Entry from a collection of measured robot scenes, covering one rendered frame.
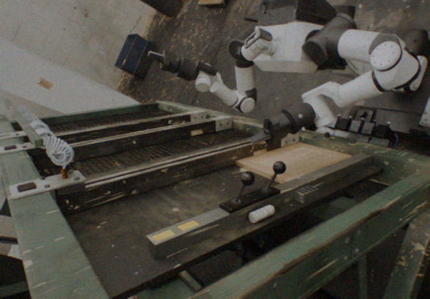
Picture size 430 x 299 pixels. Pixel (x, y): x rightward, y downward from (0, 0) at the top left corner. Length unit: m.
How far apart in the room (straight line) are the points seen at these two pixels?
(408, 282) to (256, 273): 0.84
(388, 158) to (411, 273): 0.41
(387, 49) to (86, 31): 5.72
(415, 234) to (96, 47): 5.78
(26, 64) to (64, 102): 0.65
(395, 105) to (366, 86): 1.33
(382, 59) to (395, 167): 0.54
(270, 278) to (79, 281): 0.34
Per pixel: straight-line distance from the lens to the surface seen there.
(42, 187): 1.02
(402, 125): 2.22
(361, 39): 1.05
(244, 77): 1.51
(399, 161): 1.37
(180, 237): 0.80
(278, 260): 0.70
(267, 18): 1.35
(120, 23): 6.47
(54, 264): 0.68
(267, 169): 1.23
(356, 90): 1.00
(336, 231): 0.82
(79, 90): 4.93
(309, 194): 1.04
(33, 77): 4.83
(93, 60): 6.36
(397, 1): 2.98
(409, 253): 1.42
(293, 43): 1.24
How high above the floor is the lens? 2.15
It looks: 38 degrees down
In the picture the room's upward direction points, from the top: 65 degrees counter-clockwise
